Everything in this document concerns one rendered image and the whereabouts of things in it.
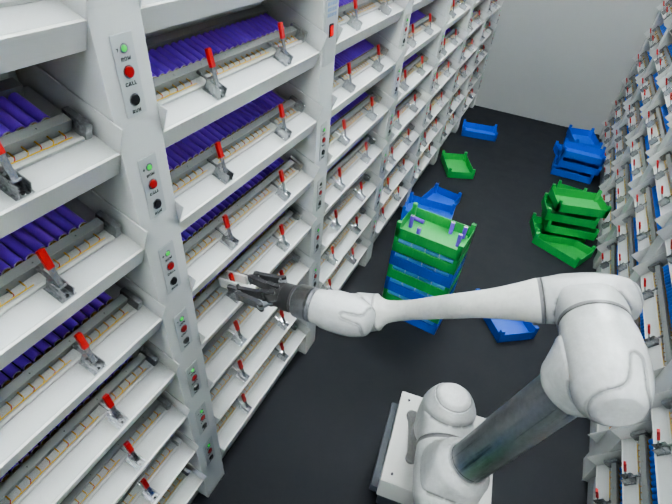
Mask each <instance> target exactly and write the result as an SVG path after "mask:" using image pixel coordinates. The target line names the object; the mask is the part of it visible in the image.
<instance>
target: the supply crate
mask: <svg viewBox="0 0 672 504"><path fill-rule="evenodd" d="M412 214H413V215H415V216H416V217H418V218H420V219H423V220H425V223H424V224H422V223H420V222H417V221H415V220H414V221H413V226H412V228H409V227H408V225H409V221H410V216H411V215H412ZM452 221H454V220H451V219H448V218H446V217H443V216H440V215H438V214H435V213H432V212H429V211H427V210H424V209H421V208H418V203H417V202H414V203H413V206H412V209H411V210H410V211H409V212H408V213H407V214H406V216H405V217H404V218H403V219H402V220H398V222H397V226H396V230H395V235H394V236H395V237H398V238H400V239H403V240H405V241H408V242H410V243H413V244H415V245H418V246H420V247H423V248H425V249H428V250H430V251H433V252H435V253H438V254H440V255H443V256H445V257H448V258H450V259H453V260H455V261H459V260H460V258H461V256H462V255H463V253H464V251H465V250H466V248H467V246H468V244H469V243H470V241H471V239H472V237H473V234H474V231H475V228H476V226H477V224H475V223H472V225H471V227H470V226H468V225H465V224H462V223H459V222H457V221H455V222H456V223H455V226H454V230H453V233H452V234H449V233H448V232H449V228H450V225H451V222H452ZM464 226H468V230H467V233H466V236H465V239H462V240H461V243H460V244H459V246H458V247H456V246H455V244H456V241H457V238H458V235H459V233H461V234H462V232H463V228H464ZM417 227H421V232H420V235H419V234H416V231H417Z"/></svg>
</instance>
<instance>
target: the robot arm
mask: <svg viewBox="0 0 672 504"><path fill-rule="evenodd" d="M229 273H233V276H234V279H235V281H236V282H234V281H231V280H230V279H229V276H228V274H229ZM226 274H227V278H228V279H229V280H227V279H224V278H221V277H219V278H218V280H219V284H220V287H223V288H227V289H228V291H231V292H234V293H235V297H236V300H238V301H241V302H243V303H245V304H248V305H250V306H252V307H255V308H257V309H258V310H259V311H260V312H263V311H264V308H266V307H268V306H270V307H277V308H278V309H280V310H282V311H285V312H288V313H291V315H292V316H293V317H295V318H298V319H301V320H304V321H306V322H311V323H313V324H315V325H316V326H318V327H319V328H321V329H324V330H326V331H329V332H332V333H335V334H338V335H342V336H347V337H364V336H367V335H368V334H369V333H370V332H373V331H380V330H382V328H383V327H384V326H385V325H386V324H388V323H391V322H397V321H407V320H431V319H464V318H492V319H506V320H515V321H524V322H531V323H538V324H556V326H557V328H558V333H559V336H557V338H556V339H555V341H554V343H553V345H552V347H551V349H550V351H549V353H548V355H547V357H546V358H545V360H544V361H543V363H542V365H541V370H540V375H538V376H537V377H536V378H535V379H534V380H532V381H531V382H530V383H529V384H527V385H526V386H525V387H524V388H523V389H521V390H520V391H519V392H518V393H517V394H515V395H514V396H513V397H512V398H511V399H509V400H508V401H507V402H506V403H505V404H503V405H502V406H501V407H500V408H498V409H497V410H496V411H495V412H494V413H492V414H491V415H490V416H489V417H488V418H486V419H485V420H484V421H483V422H482V423H480V424H479V425H478V426H477V427H475V428H474V421H475V418H476V408H475V404H474V401H473V398H472V396H471V395H470V393H469V392H468V391H467V390H466V389H465V388H463V387H462V386H460V385H458V384H455V383H440V384H437V385H435V386H434V387H432V388H431V389H429V390H428V391H427V392H426V394H425V395H424V397H423V399H422V401H421V403H420V405H419V408H418V411H417V412H416V411H414V410H409V411H408V412H407V415H406V416H407V420H408V449H407V454H406V456H405V460H406V462H407V463H408V464H414V466H413V480H412V496H413V502H414V504H478V503H479V501H480V500H481V498H482V496H483V495H484V493H485V492H486V491H487V489H488V487H489V483H490V475H491V474H493V473H494V472H496V471H497V470H499V469H500V468H502V467H503V466H505V465H506V464H508V463H509V462H511V461H512V460H514V459H515V458H517V457H518V456H520V455H521V454H523V453H524V452H526V451H527V450H529V449H530V448H532V447H533V446H535V445H536V444H538V443H539V442H541V441H542V440H544V439H545V438H547V437H548V436H550V435H551V434H553V433H554V432H556V431H557V430H559V429H560V428H562V427H563V426H565V425H566V424H568V423H569V422H571V421H572V420H574V419H575V418H577V417H582V418H588V419H589V420H591V421H593V422H595V423H597V424H599V425H603V426H609V427H624V426H629V425H633V424H635V423H637V422H639V421H641V420H642V419H643V418H645V417H646V416H647V415H648V414H649V412H650V411H651V409H652V405H653V402H654V396H655V376H654V370H653V366H652V363H651V359H650V356H649V353H648V350H647V347H646V344H645V342H644V339H643V337H642V335H641V332H640V330H639V328H638V327H637V325H636V324H635V322H634V320H636V319H637V318H638V317H639V315H640V314H641V312H642V308H643V305H644V299H643V294H642V291H641V289H640V287H639V286H638V285H637V283H635V282H633V281H632V280H631V279H629V278H626V277H622V276H618V275H614V274H607V273H597V272H580V273H564V274H556V275H551V276H546V277H539V278H533V279H529V280H526V281H522V282H518V283H514V284H509V285H505V286H500V287H495V288H490V289H483V290H477V291H469V292H461V293H453V294H446V295H440V296H433V297H426V298H419V299H413V300H386V299H384V298H382V297H381V296H380V295H379V294H375V293H361V292H358V293H347V292H344V291H339V290H323V289H319V288H315V287H312V286H308V285H305V284H301V285H299V286H298V285H295V284H291V283H287V277H286V275H274V274H269V273H264V272H259V271H254V272H253V274H249V275H248V274H245V273H236V272H233V271H229V270H226ZM258 275H259V276H258ZM248 281H249V282H248ZM237 282H239V283H237ZM240 283H243V284H246V285H248V284H249V283H250V285H251V284H253V285H255V286H257V287H260V288H261V289H255V288H249V287H244V286H240ZM259 299H260V300H259ZM264 301H266V302H264Z"/></svg>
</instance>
